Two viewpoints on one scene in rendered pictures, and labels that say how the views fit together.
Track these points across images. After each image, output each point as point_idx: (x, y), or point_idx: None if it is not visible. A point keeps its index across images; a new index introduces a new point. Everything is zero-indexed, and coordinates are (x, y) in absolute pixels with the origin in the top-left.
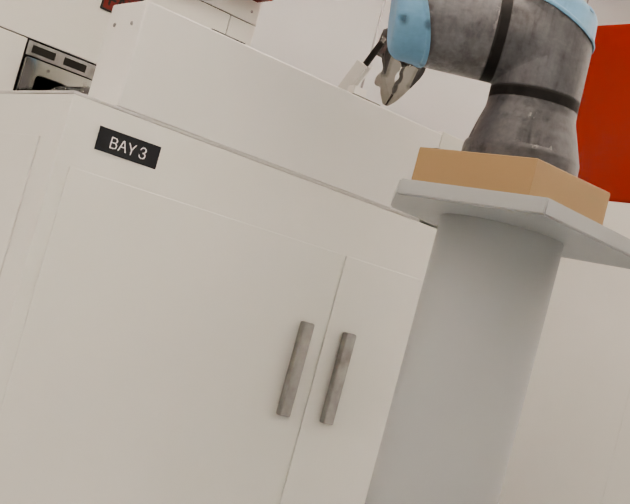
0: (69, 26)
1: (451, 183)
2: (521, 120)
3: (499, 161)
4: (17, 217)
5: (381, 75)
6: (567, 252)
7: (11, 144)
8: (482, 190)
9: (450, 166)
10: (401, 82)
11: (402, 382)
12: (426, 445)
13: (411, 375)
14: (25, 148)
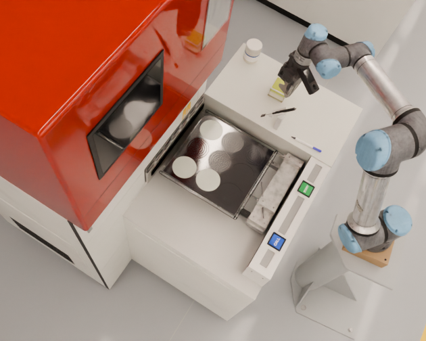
0: (154, 151)
1: (357, 255)
2: (381, 247)
3: (374, 260)
4: (234, 298)
5: (285, 93)
6: None
7: (221, 285)
8: (373, 280)
9: (357, 253)
10: (293, 90)
11: (333, 262)
12: (341, 272)
13: (337, 264)
14: (231, 291)
